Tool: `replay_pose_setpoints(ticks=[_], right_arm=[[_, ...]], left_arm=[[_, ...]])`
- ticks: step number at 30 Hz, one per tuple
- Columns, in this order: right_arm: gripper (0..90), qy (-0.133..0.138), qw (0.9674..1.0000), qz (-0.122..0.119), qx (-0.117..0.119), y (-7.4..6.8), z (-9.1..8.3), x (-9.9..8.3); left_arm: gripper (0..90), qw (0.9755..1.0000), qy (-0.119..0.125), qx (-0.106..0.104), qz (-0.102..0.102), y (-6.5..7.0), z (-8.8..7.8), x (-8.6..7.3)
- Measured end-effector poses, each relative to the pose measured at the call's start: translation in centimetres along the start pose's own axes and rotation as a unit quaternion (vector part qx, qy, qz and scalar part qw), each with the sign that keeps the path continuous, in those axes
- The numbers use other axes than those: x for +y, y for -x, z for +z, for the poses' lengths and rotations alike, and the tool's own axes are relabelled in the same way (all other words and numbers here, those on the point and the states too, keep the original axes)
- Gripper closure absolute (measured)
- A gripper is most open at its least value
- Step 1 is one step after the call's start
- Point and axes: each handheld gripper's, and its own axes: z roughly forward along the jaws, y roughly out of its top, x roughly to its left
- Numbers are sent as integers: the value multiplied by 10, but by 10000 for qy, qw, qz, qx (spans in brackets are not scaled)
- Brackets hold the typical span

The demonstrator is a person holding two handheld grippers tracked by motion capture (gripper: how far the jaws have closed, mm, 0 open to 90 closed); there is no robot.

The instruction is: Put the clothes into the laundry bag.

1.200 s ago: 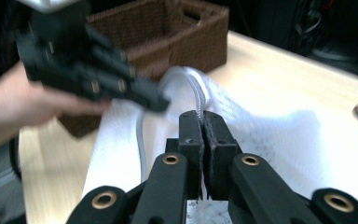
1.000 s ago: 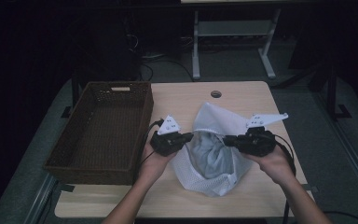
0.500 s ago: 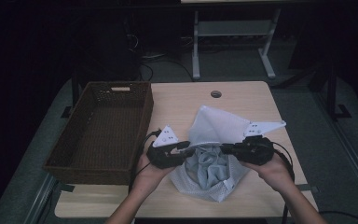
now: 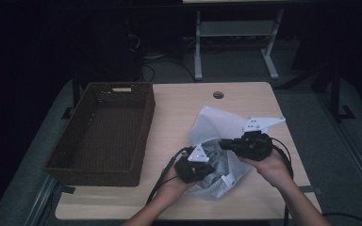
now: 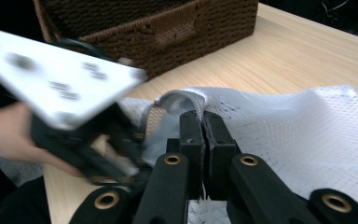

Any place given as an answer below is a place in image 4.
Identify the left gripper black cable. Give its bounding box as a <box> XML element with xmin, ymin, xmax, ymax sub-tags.
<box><xmin>145</xmin><ymin>146</ymin><xmax>189</xmax><ymax>205</ymax></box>

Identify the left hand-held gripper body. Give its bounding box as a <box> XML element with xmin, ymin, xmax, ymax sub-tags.
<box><xmin>173</xmin><ymin>143</ymin><xmax>215</xmax><ymax>185</ymax></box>

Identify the person's left hand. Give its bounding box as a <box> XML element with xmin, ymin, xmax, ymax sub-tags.
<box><xmin>156</xmin><ymin>165</ymin><xmax>198</xmax><ymax>205</ymax></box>

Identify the black table leg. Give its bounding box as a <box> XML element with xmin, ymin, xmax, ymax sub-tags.
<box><xmin>60</xmin><ymin>76</ymin><xmax>83</xmax><ymax>121</ymax></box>

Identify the white metal desk frame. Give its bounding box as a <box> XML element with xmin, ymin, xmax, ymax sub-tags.
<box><xmin>193</xmin><ymin>8</ymin><xmax>286</xmax><ymax>82</ymax></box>

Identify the grey tape strip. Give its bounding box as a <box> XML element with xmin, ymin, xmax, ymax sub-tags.
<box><xmin>297</xmin><ymin>185</ymin><xmax>323</xmax><ymax>194</ymax></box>

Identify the light blue shirt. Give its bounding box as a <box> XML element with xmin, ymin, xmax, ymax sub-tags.
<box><xmin>197</xmin><ymin>138</ymin><xmax>235</xmax><ymax>190</ymax></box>

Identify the white mesh laundry bag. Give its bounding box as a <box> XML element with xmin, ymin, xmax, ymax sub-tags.
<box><xmin>186</xmin><ymin>105</ymin><xmax>269</xmax><ymax>202</ymax></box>

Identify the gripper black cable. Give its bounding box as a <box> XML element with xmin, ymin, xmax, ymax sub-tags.
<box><xmin>269</xmin><ymin>137</ymin><xmax>295</xmax><ymax>226</ymax></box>
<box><xmin>145</xmin><ymin>146</ymin><xmax>189</xmax><ymax>205</ymax></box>

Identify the black tape strip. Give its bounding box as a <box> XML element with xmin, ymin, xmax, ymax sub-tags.
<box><xmin>59</xmin><ymin>185</ymin><xmax>76</xmax><ymax>195</ymax></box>

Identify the bundle of black cables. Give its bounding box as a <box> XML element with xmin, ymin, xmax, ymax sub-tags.
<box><xmin>125</xmin><ymin>32</ymin><xmax>197</xmax><ymax>83</ymax></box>

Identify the person's right hand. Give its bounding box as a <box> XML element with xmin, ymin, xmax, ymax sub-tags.
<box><xmin>238</xmin><ymin>148</ymin><xmax>294</xmax><ymax>190</ymax></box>

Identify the black metal stand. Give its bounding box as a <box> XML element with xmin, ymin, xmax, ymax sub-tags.
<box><xmin>310</xmin><ymin>60</ymin><xmax>356</xmax><ymax>122</ymax></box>

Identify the brown wicker basket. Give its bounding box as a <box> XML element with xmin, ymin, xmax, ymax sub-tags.
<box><xmin>42</xmin><ymin>81</ymin><xmax>156</xmax><ymax>188</ymax></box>

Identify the aluminium floor rail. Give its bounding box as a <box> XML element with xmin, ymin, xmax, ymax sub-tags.
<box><xmin>314</xmin><ymin>92</ymin><xmax>362</xmax><ymax>212</ymax></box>
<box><xmin>23</xmin><ymin>174</ymin><xmax>59</xmax><ymax>226</ymax></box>

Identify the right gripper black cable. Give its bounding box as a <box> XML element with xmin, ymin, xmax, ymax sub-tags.
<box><xmin>269</xmin><ymin>137</ymin><xmax>295</xmax><ymax>226</ymax></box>

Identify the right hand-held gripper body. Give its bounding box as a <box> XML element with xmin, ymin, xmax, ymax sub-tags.
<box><xmin>233</xmin><ymin>116</ymin><xmax>287</xmax><ymax>162</ymax></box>

